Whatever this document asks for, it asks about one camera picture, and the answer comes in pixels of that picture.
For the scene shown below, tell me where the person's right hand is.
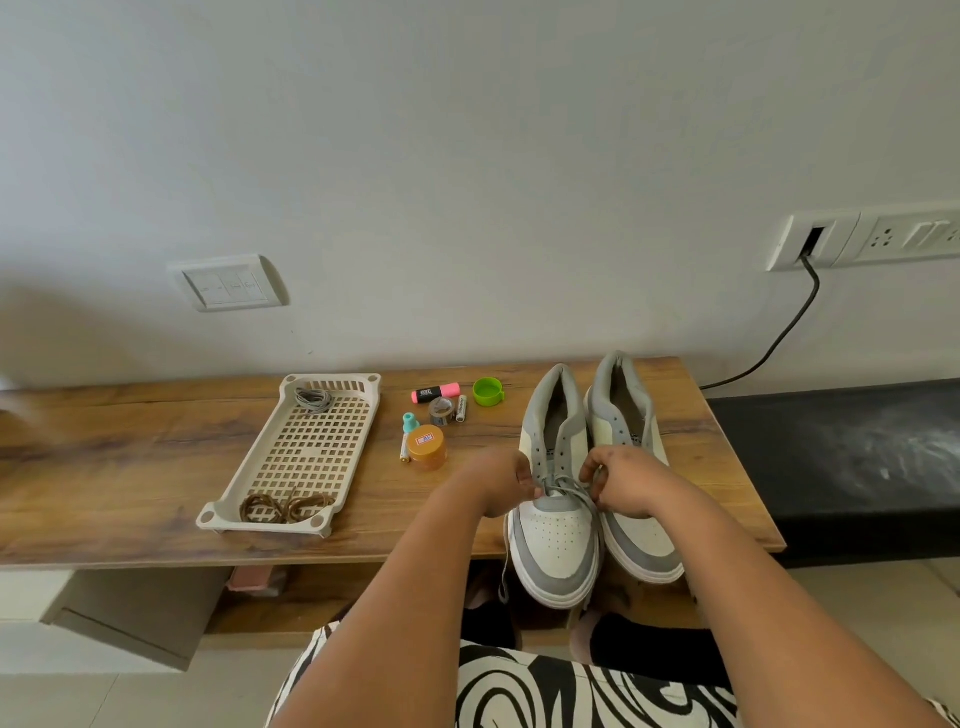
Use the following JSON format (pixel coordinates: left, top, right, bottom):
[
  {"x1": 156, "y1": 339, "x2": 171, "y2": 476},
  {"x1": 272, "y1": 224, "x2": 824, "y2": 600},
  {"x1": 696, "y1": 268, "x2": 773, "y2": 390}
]
[{"x1": 579, "y1": 446, "x2": 682, "y2": 520}]

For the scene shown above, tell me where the person's left hand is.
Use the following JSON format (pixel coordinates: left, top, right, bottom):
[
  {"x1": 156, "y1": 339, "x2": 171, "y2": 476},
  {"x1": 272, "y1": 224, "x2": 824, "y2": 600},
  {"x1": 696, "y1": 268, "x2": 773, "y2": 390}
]
[{"x1": 459, "y1": 448, "x2": 546, "y2": 520}]

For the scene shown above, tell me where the grey sneaker shoelace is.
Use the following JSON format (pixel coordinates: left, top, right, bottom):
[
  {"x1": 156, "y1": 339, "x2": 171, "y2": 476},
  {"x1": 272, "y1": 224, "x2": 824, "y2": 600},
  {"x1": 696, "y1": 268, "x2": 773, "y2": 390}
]
[{"x1": 497, "y1": 471, "x2": 603, "y2": 606}]

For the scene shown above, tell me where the person's right forearm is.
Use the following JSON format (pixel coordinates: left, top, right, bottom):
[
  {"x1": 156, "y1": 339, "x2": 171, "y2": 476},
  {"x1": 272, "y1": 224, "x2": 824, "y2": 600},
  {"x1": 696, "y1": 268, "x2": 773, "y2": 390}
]
[{"x1": 646, "y1": 483, "x2": 951, "y2": 728}]

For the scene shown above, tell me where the person's left forearm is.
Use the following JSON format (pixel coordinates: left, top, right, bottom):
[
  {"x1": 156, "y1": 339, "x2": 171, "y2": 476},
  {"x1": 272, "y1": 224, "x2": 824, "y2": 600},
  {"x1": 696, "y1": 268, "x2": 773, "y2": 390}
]
[{"x1": 268, "y1": 472, "x2": 498, "y2": 728}]

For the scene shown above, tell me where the white grey laced sneaker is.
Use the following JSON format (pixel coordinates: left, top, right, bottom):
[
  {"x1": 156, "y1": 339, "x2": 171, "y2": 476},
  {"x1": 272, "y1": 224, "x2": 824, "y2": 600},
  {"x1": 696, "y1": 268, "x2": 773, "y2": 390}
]
[{"x1": 504, "y1": 363, "x2": 606, "y2": 611}]

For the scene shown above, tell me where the orange round jar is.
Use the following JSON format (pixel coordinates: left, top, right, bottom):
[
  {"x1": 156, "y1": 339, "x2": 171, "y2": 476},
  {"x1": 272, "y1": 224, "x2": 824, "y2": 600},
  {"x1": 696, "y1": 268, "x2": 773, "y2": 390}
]
[{"x1": 406, "y1": 424, "x2": 450, "y2": 472}]

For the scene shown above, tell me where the black white patterned garment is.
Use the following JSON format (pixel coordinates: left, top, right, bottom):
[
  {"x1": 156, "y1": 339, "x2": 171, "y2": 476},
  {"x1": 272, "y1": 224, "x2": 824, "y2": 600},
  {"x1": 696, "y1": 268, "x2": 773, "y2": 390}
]
[{"x1": 264, "y1": 621, "x2": 960, "y2": 728}]

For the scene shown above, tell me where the cream plastic basket tray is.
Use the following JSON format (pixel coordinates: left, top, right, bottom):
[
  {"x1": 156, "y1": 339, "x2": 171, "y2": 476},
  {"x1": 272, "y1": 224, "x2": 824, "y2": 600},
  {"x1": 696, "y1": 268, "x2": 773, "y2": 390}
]
[{"x1": 196, "y1": 372, "x2": 383, "y2": 540}]

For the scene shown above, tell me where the coiled brown shoelace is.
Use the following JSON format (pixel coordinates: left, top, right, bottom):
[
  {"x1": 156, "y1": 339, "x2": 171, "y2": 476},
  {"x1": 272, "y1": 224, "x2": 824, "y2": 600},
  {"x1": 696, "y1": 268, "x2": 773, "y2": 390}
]
[{"x1": 239, "y1": 489, "x2": 337, "y2": 525}]

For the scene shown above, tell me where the black bench top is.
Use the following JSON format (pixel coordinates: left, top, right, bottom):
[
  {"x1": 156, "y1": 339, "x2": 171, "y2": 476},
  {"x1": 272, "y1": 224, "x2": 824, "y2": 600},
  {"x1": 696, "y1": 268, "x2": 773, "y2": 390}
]
[{"x1": 707, "y1": 378, "x2": 960, "y2": 569}]

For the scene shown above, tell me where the pink object under table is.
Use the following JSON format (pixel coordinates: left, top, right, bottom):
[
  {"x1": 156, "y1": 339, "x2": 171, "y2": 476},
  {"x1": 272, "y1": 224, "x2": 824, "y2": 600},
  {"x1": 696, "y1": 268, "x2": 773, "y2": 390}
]
[{"x1": 225, "y1": 565, "x2": 291, "y2": 599}]

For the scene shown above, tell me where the black power cable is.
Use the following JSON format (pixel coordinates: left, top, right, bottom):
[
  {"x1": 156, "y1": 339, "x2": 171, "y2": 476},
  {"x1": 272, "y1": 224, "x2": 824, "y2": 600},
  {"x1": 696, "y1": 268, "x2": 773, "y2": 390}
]
[{"x1": 699, "y1": 253, "x2": 822, "y2": 393}]

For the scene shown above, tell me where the white wall switch plate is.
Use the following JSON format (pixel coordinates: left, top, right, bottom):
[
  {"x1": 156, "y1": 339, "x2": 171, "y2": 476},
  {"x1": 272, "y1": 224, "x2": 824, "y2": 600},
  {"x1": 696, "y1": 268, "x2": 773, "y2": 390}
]
[{"x1": 168, "y1": 254, "x2": 291, "y2": 314}]

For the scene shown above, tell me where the white wall socket panel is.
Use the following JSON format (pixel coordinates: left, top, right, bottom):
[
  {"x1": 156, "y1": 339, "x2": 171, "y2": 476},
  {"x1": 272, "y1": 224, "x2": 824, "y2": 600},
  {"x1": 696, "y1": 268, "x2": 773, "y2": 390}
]
[{"x1": 765, "y1": 200, "x2": 960, "y2": 273}]

